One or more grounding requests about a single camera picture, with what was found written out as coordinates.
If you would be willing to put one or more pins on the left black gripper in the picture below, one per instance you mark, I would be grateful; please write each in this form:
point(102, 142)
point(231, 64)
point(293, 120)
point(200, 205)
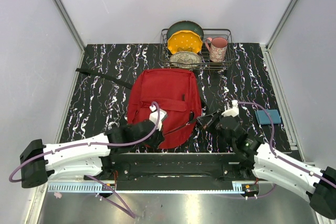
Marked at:
point(159, 139)

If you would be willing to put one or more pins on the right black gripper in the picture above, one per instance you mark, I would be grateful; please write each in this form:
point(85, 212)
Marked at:
point(209, 120)

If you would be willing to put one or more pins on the red student backpack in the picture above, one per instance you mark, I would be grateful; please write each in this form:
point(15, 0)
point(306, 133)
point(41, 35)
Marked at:
point(174, 90)

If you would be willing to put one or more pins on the blue card wallet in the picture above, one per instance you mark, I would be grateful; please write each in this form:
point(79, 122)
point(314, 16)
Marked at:
point(264, 119)

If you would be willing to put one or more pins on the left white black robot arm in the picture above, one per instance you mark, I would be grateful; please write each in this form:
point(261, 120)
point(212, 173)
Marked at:
point(40, 162)

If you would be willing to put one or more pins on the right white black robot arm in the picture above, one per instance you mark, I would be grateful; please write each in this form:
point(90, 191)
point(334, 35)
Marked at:
point(315, 185)

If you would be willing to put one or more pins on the grey patterned small plate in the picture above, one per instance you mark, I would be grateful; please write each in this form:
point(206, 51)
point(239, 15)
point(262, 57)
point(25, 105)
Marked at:
point(185, 59)

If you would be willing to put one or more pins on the pink patterned mug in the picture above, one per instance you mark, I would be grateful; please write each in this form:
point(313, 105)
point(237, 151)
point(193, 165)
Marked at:
point(217, 48)

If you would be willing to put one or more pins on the yellow dotted plate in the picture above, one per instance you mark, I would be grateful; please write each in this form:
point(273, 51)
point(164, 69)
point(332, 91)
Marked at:
point(184, 40)

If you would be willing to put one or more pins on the dark green plate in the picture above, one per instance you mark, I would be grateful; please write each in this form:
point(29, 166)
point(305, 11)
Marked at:
point(185, 25)

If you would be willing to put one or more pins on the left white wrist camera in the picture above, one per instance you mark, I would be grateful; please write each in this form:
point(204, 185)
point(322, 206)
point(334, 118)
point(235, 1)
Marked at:
point(157, 117)

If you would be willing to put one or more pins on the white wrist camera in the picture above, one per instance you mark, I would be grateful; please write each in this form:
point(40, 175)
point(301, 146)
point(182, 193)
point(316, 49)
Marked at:
point(157, 117)
point(231, 109)

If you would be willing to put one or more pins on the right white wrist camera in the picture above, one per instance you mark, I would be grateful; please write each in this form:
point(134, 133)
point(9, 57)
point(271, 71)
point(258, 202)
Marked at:
point(231, 109)

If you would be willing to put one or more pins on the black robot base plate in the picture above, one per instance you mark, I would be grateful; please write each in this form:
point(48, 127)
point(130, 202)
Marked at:
point(210, 165)

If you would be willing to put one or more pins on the aluminium frame rail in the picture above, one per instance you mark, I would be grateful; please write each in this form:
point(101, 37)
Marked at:
point(69, 23)

